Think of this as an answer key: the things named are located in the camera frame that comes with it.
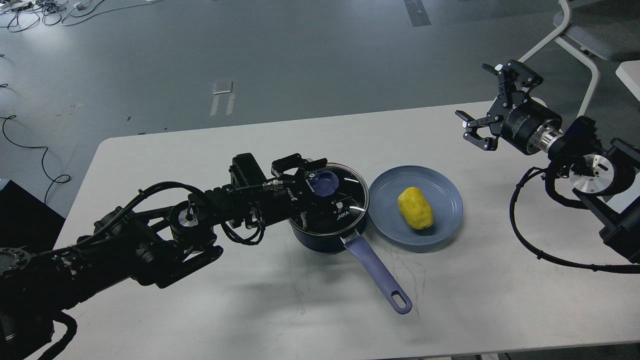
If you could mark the white furniture corner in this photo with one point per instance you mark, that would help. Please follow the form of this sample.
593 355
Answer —
629 74

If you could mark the black box left edge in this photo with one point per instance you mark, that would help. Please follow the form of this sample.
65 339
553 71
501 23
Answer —
26 221

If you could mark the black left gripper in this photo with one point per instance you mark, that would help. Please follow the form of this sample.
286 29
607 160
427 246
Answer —
298 198

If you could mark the yellow potato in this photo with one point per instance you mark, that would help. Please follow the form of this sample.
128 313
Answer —
415 209

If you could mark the glass pot lid purple knob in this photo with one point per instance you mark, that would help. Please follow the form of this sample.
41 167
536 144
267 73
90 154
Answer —
337 179

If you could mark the dark blue saucepan purple handle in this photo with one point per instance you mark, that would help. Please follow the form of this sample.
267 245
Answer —
353 241

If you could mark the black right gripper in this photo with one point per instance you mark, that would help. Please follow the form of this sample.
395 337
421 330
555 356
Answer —
521 121

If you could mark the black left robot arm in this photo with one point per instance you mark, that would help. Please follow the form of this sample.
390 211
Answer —
164 234

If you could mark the white chair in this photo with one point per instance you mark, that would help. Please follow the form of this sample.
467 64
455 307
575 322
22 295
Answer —
606 29

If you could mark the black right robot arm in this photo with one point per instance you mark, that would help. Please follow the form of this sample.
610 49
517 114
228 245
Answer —
580 173

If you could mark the blue plate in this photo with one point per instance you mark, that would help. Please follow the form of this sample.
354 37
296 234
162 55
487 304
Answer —
444 198

